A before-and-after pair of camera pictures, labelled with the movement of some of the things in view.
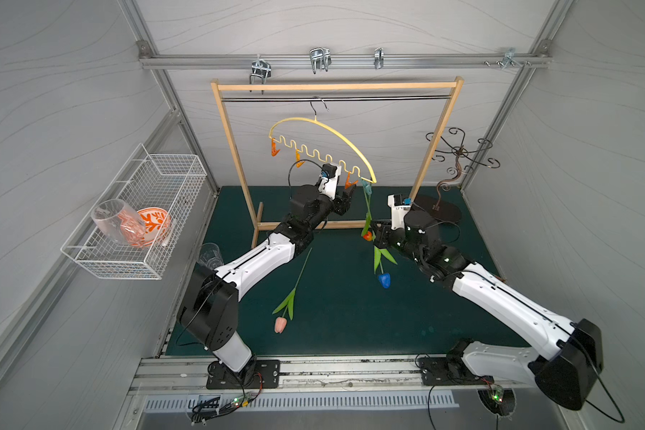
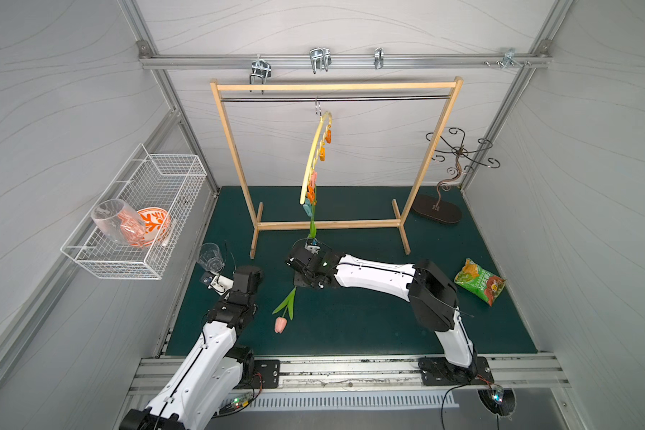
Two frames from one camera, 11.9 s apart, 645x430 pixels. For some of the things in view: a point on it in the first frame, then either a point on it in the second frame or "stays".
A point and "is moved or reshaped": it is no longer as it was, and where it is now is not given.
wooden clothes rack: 453,84 stays
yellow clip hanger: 326,157 to 302,192
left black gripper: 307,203 to 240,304
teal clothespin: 367,185 is moved or reshaped
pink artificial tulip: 280,322 stays
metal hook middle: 321,58 stays
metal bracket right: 509,56 stays
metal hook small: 379,57 stays
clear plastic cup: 119,221 stays
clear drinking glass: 210,255 stays
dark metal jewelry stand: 437,207 stays
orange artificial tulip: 367,234 is moved or reshaped
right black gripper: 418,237 to 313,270
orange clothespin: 348,183 is moved or reshaped
